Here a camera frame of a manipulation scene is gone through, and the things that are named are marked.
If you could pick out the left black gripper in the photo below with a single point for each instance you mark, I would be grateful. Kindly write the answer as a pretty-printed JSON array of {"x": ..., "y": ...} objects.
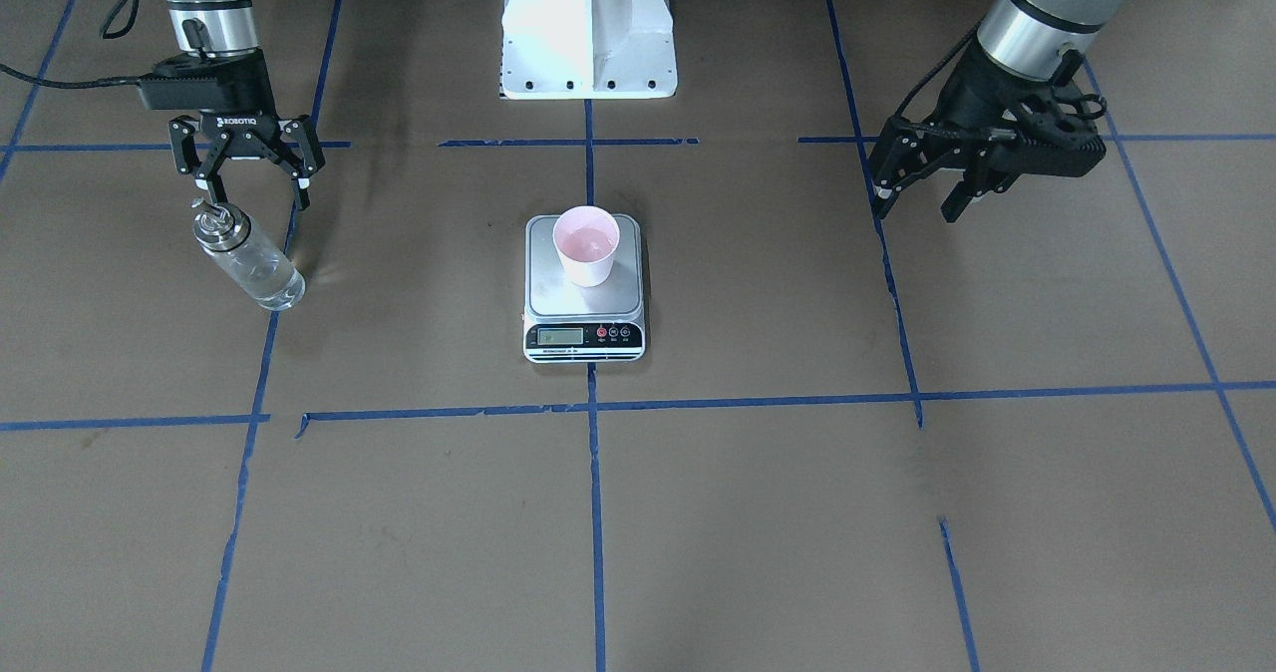
[{"x": 969, "y": 96}]

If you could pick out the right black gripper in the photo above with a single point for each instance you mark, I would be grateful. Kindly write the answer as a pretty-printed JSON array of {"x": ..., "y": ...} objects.
[{"x": 238, "y": 127}]

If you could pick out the glass sauce bottle metal pourer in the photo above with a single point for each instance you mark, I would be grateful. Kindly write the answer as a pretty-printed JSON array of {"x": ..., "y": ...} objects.
[{"x": 240, "y": 247}]

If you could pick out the pink paper cup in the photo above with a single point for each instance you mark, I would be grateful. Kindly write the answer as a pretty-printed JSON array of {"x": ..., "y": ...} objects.
[{"x": 586, "y": 239}]

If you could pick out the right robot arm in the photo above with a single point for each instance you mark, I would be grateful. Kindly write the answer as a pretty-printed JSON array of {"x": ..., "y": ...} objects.
[{"x": 204, "y": 28}]

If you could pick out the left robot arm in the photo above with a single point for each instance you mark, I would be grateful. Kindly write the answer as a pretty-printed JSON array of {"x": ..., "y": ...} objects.
[{"x": 1029, "y": 37}]

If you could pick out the digital kitchen scale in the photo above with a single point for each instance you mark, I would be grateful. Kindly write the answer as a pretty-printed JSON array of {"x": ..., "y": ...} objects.
[{"x": 567, "y": 323}]

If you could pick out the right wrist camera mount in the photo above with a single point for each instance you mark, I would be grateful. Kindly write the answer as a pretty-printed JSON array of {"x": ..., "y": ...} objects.
[{"x": 223, "y": 84}]

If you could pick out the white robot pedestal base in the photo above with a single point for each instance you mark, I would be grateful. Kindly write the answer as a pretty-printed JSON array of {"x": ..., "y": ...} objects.
[{"x": 587, "y": 50}]

